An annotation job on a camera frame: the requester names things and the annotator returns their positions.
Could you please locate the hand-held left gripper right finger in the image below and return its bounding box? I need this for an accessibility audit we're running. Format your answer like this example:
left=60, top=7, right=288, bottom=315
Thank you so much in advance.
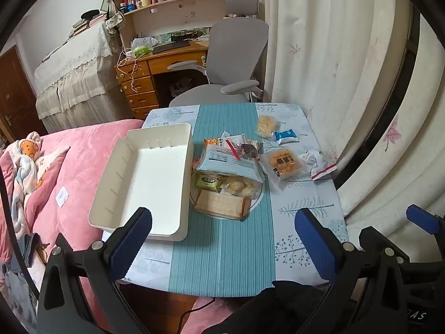
left=295, top=208, right=411, bottom=334

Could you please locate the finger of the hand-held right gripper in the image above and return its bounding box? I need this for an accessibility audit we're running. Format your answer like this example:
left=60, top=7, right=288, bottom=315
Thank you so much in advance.
left=407, top=205, right=445, bottom=235

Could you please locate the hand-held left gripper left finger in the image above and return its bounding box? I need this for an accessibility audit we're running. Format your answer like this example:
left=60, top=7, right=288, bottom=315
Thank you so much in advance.
left=36, top=207, right=153, bottom=334

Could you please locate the white plastic storage bin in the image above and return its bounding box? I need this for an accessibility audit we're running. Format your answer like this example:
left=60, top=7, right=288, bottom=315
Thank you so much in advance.
left=88, top=122, right=194, bottom=242

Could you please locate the small zip bag red strip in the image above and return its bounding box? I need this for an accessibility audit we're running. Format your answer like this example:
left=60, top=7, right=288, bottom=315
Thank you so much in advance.
left=310, top=163, right=338, bottom=181

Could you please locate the round wreath print turntable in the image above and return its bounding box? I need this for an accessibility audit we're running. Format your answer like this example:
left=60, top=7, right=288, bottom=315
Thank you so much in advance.
left=189, top=167, right=266, bottom=221

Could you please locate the small clear white packet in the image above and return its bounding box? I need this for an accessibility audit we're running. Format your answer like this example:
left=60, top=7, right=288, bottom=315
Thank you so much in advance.
left=301, top=149, right=324, bottom=168

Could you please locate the orange square snack packet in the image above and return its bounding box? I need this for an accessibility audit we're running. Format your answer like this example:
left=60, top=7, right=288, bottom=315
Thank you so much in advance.
left=261, top=148, right=306, bottom=181

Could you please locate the clear packet nutty date snack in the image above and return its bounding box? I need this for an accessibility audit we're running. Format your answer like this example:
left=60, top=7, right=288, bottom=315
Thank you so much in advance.
left=222, top=176, right=259, bottom=199

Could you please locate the clear packet of pale crackers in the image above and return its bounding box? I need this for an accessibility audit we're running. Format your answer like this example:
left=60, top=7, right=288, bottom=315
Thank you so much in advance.
left=193, top=190, right=253, bottom=221

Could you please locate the green snack packet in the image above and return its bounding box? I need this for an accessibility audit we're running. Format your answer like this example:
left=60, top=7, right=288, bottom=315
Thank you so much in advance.
left=196, top=174, right=223, bottom=193

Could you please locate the small blue snack packet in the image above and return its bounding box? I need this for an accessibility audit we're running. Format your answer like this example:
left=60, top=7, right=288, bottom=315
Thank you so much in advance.
left=274, top=129, right=300, bottom=145

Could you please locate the brown chocolate snack packet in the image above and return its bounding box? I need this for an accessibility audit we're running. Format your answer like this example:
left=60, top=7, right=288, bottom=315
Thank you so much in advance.
left=240, top=143, right=259, bottom=159

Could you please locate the clear zip bag blue label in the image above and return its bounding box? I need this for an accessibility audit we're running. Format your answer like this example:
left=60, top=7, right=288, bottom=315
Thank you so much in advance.
left=193, top=139, right=265, bottom=185

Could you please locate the clear packet yellow crispy cake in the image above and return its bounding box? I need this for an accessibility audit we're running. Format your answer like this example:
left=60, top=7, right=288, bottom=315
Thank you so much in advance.
left=255, top=115, right=280, bottom=138

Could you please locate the dark cloth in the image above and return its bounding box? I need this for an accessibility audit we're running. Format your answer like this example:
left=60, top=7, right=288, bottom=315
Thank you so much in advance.
left=205, top=278, right=352, bottom=334

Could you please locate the pink blanket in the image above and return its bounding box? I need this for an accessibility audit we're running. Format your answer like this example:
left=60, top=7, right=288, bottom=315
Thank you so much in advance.
left=0, top=118, right=237, bottom=334

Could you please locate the teal striped leaf print tablecloth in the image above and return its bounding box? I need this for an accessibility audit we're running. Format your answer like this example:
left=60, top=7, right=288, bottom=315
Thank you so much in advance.
left=118, top=102, right=349, bottom=298

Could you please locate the blue grey cloth item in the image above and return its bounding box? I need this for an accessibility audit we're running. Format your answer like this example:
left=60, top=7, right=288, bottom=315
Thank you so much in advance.
left=12, top=231, right=42, bottom=272

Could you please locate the wooden desk with drawers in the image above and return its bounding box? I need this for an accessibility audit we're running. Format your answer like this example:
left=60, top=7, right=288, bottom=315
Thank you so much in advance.
left=115, top=40, right=211, bottom=121

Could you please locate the brown wooden door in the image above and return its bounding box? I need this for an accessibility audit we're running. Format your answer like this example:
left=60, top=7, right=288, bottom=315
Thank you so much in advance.
left=0, top=45, right=39, bottom=143

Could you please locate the green tissue packet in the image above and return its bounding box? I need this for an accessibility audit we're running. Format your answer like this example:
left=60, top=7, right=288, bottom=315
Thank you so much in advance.
left=130, top=45, right=154, bottom=60

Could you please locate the cream leaf print curtain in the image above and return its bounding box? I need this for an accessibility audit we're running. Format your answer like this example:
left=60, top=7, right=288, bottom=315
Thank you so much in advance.
left=250, top=0, right=445, bottom=234

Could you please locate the black keyboard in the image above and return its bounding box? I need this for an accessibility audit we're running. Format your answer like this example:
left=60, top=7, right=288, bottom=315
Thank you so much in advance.
left=152, top=41, right=191, bottom=54

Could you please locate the white plastic bag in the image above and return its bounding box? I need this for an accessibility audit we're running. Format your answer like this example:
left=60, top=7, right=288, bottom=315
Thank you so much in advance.
left=130, top=36, right=160, bottom=49

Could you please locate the grey office chair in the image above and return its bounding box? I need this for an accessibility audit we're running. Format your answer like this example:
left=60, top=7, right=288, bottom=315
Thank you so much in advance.
left=168, top=0, right=270, bottom=108

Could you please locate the dark green printed box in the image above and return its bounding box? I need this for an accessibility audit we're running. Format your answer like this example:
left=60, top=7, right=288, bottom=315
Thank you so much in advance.
left=170, top=28, right=209, bottom=42

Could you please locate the floral fabric bag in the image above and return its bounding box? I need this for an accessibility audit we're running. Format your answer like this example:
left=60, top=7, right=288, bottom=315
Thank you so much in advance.
left=104, top=10, right=126, bottom=33

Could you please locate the stack of books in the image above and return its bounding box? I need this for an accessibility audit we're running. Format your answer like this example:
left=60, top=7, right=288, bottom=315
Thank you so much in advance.
left=68, top=9, right=108, bottom=39

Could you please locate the wooden desk hutch shelf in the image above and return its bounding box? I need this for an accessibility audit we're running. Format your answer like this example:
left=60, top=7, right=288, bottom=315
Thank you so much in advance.
left=108, top=0, right=251, bottom=42

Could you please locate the black cable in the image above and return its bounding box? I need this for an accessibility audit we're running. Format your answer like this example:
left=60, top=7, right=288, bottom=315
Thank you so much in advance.
left=0, top=167, right=39, bottom=300

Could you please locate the white charger cable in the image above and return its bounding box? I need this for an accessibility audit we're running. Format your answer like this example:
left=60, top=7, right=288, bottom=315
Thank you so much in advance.
left=116, top=49, right=140, bottom=94

